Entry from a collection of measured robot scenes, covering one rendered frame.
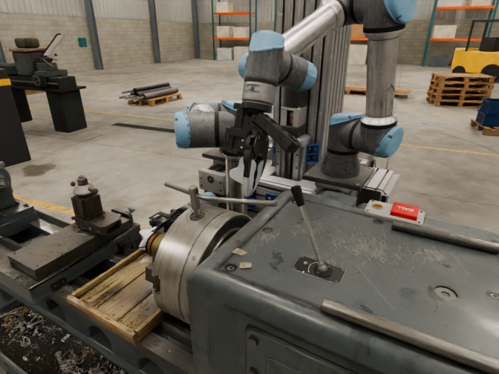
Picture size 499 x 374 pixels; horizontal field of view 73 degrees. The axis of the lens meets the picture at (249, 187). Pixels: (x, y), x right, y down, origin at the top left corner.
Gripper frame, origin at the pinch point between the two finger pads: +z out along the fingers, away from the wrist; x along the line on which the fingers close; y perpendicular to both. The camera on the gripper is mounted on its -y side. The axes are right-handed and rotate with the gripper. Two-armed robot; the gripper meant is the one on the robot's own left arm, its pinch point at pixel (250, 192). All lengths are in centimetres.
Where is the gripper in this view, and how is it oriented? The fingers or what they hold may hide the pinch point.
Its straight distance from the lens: 77.9
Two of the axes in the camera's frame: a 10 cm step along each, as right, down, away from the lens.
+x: -4.8, 0.4, -8.8
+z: -1.6, 9.8, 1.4
